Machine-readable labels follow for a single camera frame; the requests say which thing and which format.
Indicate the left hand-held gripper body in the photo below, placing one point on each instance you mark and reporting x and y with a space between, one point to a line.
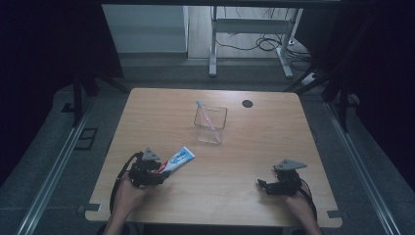
143 173

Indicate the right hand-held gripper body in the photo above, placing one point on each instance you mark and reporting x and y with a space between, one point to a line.
287 182

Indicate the white and blue toothpaste tube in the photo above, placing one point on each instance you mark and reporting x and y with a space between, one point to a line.
177 160

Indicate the clear plastic container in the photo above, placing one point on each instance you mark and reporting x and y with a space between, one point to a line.
210 125

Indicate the pink toothbrush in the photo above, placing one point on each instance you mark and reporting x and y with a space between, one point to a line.
208 120

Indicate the person's left hand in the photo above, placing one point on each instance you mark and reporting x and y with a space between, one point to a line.
129 197

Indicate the black round table grommet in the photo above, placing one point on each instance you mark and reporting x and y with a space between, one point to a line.
247 103

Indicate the black metal stand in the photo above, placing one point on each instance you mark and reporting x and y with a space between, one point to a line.
342 104
77 98

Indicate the white power strip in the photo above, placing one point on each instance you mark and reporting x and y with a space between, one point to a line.
310 79

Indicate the white cabinet panel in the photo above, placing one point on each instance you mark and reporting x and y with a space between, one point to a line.
143 29

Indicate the dark curtain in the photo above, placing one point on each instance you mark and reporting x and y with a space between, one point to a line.
375 65
45 65

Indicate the silver floor rail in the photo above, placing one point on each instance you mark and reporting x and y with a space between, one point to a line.
359 169
52 176

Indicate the white metal desk frame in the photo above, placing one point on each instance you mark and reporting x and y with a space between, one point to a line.
251 25

